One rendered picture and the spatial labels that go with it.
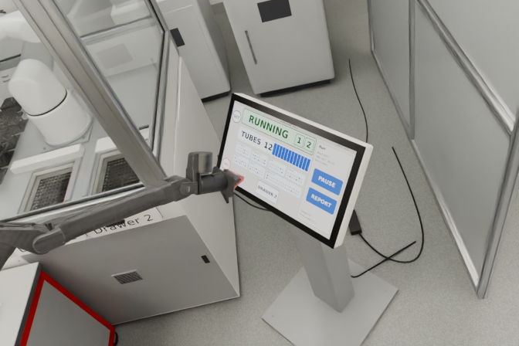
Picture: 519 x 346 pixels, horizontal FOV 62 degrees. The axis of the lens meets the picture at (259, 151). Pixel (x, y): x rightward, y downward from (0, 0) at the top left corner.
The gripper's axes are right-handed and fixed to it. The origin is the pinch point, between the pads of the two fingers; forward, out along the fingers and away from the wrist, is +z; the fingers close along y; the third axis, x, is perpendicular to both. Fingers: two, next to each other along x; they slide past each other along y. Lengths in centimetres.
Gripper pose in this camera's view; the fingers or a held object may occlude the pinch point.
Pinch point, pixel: (242, 178)
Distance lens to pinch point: 142.3
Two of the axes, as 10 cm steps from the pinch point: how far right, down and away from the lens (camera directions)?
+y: -7.1, -3.7, 6.0
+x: -2.5, 9.3, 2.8
